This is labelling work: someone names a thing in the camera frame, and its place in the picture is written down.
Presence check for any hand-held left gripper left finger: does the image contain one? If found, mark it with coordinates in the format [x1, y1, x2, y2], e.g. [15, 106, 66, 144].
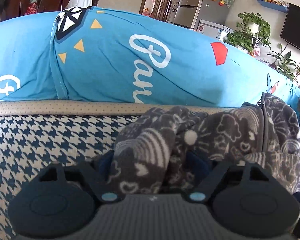
[36, 150, 123, 203]

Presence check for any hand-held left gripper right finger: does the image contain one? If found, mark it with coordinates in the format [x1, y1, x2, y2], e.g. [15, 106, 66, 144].
[186, 151, 270, 203]

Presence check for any grey doodle-print fleece jacket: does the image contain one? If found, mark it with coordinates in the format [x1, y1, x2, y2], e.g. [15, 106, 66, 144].
[94, 92, 300, 240]

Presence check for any houndstooth sofa seat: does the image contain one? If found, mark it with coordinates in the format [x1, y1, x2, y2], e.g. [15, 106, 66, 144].
[0, 100, 300, 240]

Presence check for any potted leafy plant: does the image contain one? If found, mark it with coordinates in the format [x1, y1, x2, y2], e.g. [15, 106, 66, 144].
[267, 44, 300, 83]

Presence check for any small white freezer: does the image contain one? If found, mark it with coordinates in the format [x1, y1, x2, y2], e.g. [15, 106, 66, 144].
[197, 19, 234, 39]

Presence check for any potted pothos plant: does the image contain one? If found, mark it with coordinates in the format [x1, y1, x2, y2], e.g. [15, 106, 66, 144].
[225, 12, 272, 53]

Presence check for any silver refrigerator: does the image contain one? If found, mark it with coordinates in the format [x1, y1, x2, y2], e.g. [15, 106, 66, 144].
[169, 0, 229, 29]

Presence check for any dining table white tablecloth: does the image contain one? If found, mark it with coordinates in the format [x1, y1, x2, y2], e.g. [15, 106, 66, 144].
[70, 0, 93, 8]

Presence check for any wooden door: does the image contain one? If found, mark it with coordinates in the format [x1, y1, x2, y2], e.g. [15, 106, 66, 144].
[159, 0, 180, 22]

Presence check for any black television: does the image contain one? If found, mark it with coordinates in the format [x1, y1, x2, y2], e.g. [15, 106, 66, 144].
[280, 3, 300, 53]

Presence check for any red floral cushion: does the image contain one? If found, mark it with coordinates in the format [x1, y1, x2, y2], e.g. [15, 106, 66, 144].
[25, 2, 38, 15]

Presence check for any blue wall shelf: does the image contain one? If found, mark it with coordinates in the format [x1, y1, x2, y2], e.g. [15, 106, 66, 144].
[256, 0, 289, 13]

